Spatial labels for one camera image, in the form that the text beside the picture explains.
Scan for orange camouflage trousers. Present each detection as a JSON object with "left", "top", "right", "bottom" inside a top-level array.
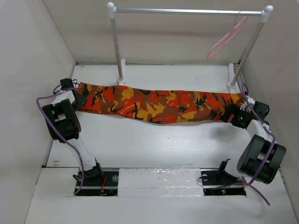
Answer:
[{"left": 78, "top": 83, "right": 244, "bottom": 125}]

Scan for pink clothes hanger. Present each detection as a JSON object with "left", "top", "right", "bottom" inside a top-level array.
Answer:
[{"left": 206, "top": 10, "right": 248, "bottom": 60}]

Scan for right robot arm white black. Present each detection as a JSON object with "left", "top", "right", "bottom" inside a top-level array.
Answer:
[{"left": 221, "top": 101, "right": 286, "bottom": 184}]

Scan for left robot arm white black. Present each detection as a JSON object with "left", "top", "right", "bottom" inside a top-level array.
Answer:
[{"left": 39, "top": 78, "right": 104, "bottom": 185}]

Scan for white and silver clothes rack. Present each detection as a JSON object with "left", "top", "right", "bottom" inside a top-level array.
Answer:
[{"left": 107, "top": 1, "right": 274, "bottom": 91}]

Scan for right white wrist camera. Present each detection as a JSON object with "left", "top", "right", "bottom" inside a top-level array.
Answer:
[{"left": 240, "top": 97, "right": 255, "bottom": 112}]

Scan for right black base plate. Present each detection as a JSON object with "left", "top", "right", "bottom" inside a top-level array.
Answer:
[{"left": 198, "top": 168, "right": 246, "bottom": 196}]

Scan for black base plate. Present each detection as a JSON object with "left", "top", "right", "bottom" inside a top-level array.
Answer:
[
  {"left": 73, "top": 168, "right": 119, "bottom": 196},
  {"left": 198, "top": 168, "right": 246, "bottom": 196}
]

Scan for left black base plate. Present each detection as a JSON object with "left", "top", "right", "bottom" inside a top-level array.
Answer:
[{"left": 73, "top": 168, "right": 119, "bottom": 196}]

